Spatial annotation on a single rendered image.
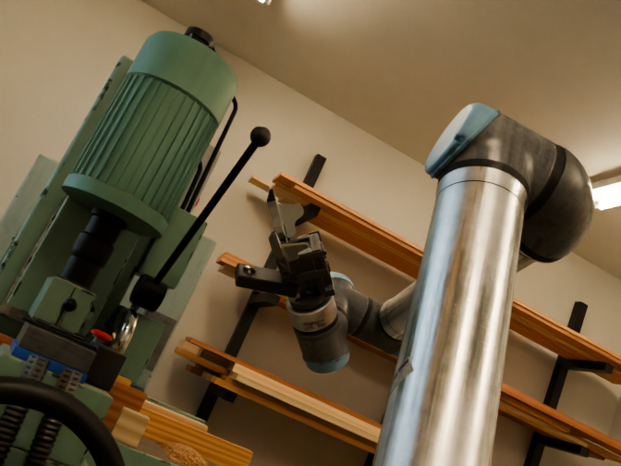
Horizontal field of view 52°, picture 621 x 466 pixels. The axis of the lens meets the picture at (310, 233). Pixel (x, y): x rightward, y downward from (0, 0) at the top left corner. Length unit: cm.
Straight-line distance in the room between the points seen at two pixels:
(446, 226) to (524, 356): 356
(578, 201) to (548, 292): 353
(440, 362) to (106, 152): 62
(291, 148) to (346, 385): 139
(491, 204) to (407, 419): 28
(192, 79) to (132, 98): 10
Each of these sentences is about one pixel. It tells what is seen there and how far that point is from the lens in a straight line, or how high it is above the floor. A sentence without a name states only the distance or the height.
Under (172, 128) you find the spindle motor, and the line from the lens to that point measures 104.
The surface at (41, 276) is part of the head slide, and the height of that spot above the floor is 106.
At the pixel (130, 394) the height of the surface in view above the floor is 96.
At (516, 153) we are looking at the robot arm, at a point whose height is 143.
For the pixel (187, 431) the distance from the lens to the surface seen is 113.
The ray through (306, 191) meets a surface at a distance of 313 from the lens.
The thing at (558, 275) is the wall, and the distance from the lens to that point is 448.
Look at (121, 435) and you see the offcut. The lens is 96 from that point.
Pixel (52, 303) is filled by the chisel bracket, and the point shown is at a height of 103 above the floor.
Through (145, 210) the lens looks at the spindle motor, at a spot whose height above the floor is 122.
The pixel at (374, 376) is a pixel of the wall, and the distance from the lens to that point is 377.
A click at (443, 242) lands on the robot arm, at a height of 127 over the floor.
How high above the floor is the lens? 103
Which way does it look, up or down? 15 degrees up
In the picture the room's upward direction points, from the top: 24 degrees clockwise
